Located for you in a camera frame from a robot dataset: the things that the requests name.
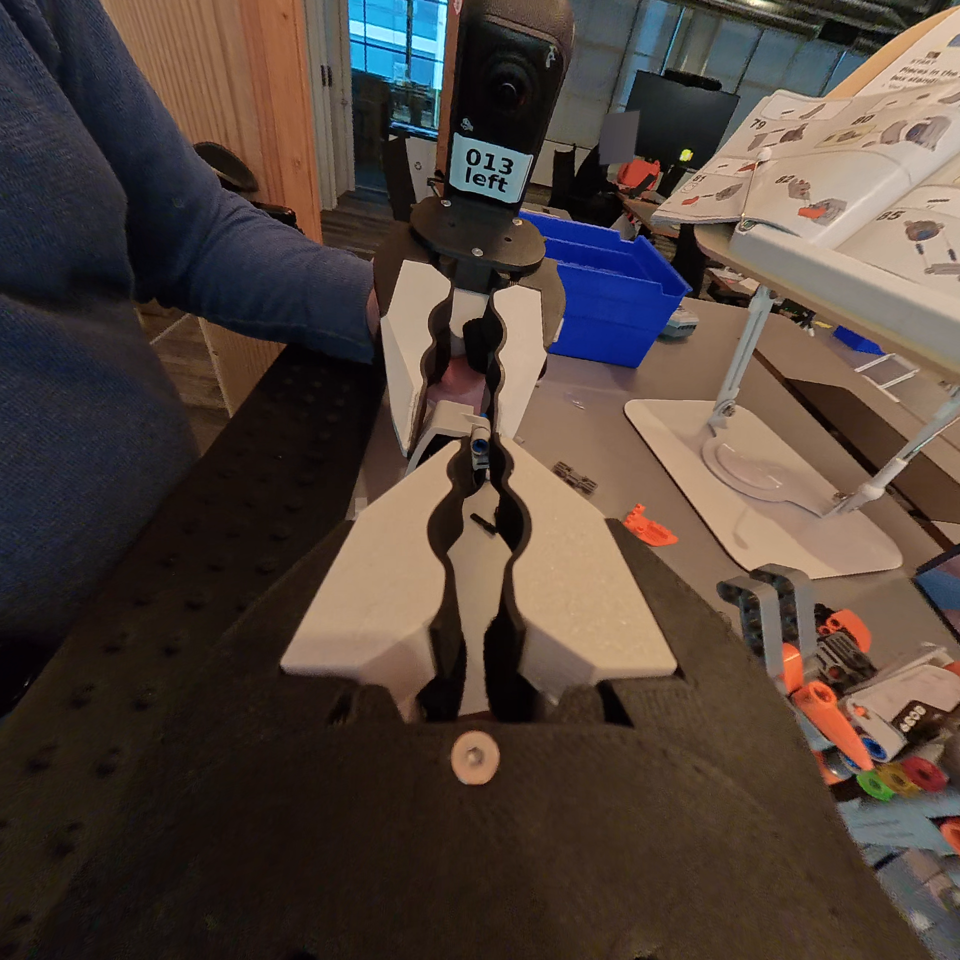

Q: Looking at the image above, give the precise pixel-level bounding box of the printed task sheet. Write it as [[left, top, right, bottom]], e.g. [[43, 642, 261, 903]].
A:
[[855, 7, 960, 99]]

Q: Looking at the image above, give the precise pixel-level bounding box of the wooden pillar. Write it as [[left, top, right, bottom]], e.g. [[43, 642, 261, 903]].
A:
[[101, 0, 324, 414]]

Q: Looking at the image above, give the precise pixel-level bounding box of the blue plastic bin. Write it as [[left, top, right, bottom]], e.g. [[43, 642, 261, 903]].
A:
[[517, 208, 693, 369]]

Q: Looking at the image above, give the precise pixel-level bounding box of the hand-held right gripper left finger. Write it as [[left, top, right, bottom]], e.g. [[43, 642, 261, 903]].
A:
[[279, 439, 466, 723]]

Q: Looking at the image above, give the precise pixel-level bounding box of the person's left hand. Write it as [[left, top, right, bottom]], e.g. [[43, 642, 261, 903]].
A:
[[431, 352, 490, 412]]

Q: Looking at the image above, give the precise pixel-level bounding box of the open instruction booklet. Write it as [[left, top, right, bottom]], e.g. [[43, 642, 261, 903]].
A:
[[651, 88, 960, 286]]

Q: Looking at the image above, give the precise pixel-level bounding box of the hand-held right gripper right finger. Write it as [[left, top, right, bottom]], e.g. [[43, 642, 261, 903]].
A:
[[489, 439, 680, 723]]

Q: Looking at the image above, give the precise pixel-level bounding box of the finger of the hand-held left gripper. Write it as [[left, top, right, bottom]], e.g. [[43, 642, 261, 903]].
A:
[[378, 258, 459, 459], [483, 283, 549, 444]]

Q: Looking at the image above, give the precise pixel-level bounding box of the black chair armrest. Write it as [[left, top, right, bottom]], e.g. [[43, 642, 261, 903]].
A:
[[193, 141, 301, 226]]

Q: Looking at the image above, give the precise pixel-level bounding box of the orange wedge brick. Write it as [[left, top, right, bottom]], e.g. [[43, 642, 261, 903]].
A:
[[624, 504, 680, 547]]

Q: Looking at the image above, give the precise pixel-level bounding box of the white book stand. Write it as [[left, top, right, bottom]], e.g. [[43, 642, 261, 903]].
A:
[[624, 7, 960, 580]]

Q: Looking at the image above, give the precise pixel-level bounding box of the grey orange tracked toy robot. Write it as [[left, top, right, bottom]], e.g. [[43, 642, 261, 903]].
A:
[[716, 564, 960, 856]]

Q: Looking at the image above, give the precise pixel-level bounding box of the person's left forearm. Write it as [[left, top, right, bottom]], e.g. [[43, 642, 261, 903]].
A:
[[135, 142, 376, 365]]

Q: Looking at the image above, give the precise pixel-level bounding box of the blue robot kit box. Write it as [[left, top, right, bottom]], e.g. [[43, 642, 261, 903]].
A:
[[913, 546, 960, 639]]

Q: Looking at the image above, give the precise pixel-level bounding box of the black monitor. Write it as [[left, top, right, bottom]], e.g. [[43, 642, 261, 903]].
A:
[[624, 69, 742, 172]]

